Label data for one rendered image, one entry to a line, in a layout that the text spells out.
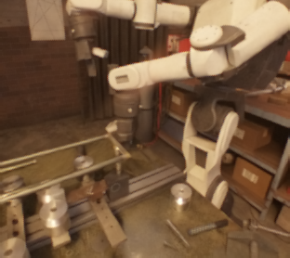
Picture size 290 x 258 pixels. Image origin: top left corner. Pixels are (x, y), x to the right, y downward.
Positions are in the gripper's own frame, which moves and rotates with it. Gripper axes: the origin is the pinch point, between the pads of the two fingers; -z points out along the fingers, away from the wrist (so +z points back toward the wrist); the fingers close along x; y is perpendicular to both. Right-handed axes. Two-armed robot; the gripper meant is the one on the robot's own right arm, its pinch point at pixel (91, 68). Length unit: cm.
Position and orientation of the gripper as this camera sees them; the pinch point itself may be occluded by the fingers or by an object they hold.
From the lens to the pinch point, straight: 78.7
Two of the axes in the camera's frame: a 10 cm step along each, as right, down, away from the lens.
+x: 1.3, -2.7, 9.5
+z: -1.7, -9.5, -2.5
